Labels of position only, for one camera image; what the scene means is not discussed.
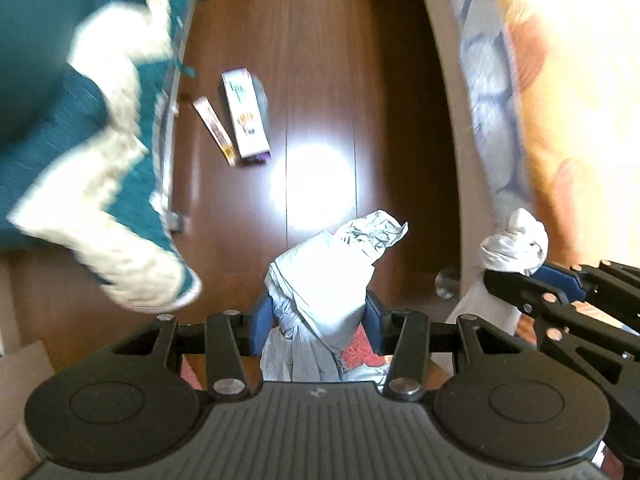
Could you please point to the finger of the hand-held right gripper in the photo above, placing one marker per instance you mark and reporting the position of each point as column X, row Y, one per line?
column 510, row 287
column 560, row 280

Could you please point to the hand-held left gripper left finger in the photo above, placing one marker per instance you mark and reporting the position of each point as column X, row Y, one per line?
column 260, row 325

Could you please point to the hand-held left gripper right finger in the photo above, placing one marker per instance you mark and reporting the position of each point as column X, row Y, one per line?
column 373, row 324

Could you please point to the orange foam fruit net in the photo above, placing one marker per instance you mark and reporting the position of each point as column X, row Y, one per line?
column 357, row 349

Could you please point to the white tissue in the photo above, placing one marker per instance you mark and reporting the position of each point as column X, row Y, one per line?
column 515, row 245

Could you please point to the grey plastic bag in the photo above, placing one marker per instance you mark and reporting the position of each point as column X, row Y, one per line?
column 325, row 285

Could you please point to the round metal knob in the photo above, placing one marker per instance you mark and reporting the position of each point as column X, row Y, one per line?
column 446, row 283

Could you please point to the curved wooden furniture edge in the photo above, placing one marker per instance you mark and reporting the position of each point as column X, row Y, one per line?
column 445, row 110

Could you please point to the narrow brown striped box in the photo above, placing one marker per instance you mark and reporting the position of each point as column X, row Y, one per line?
column 216, row 130

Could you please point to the white printed carton box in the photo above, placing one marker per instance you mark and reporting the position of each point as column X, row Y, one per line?
column 244, row 115

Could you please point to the teal and white cloth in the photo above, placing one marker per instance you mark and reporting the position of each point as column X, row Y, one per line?
column 65, row 135

